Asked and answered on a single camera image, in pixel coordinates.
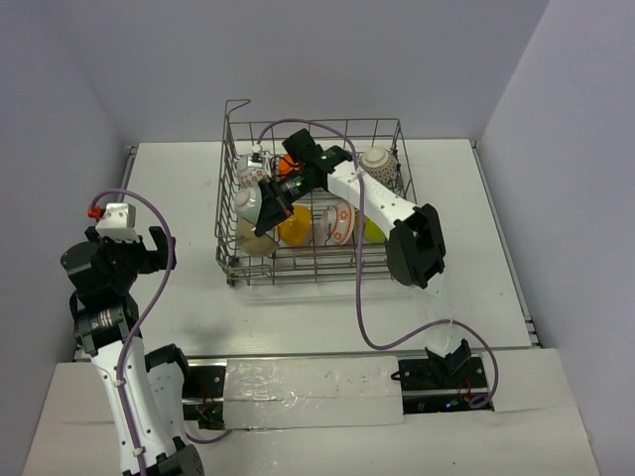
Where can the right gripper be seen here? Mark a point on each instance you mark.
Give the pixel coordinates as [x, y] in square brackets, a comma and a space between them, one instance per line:
[275, 208]

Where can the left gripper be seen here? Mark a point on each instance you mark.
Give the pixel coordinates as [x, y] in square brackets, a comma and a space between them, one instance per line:
[131, 253]

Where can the grey wire dish rack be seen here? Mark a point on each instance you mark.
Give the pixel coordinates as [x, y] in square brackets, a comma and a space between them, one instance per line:
[316, 259]

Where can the light teal bowl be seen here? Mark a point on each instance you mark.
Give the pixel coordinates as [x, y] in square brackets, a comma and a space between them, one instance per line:
[248, 203]

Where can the yellow-orange bowl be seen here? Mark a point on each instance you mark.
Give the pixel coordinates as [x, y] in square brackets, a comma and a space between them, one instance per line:
[294, 230]

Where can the blue triangle pattern bowl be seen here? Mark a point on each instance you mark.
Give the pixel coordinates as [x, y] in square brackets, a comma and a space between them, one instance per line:
[250, 175]

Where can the orange bowl white inside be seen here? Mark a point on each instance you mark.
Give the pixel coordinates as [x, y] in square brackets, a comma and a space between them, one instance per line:
[286, 165]

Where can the orange white patterned bowl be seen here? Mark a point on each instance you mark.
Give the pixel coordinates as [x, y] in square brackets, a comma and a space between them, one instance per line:
[337, 222]

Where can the lime green bowl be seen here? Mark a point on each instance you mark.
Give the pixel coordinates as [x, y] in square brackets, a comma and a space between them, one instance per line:
[372, 233]

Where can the grey patterned bowl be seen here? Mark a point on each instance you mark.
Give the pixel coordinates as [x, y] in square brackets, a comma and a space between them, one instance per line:
[380, 163]

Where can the black glossy bowl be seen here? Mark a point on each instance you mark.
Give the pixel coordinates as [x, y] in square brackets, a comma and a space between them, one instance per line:
[252, 245]

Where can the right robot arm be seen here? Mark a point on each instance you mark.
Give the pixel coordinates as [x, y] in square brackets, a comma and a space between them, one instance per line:
[415, 247]

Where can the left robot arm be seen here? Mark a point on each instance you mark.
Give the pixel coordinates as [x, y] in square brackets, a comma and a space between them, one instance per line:
[144, 389]

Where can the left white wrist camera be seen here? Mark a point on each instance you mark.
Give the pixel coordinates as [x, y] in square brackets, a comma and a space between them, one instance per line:
[116, 221]

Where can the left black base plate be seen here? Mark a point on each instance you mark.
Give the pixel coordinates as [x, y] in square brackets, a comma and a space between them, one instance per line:
[203, 396]

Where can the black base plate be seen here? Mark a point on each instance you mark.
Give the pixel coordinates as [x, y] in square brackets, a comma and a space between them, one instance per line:
[427, 390]
[203, 396]

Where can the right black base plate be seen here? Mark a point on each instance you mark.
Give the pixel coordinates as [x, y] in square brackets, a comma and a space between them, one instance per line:
[427, 390]

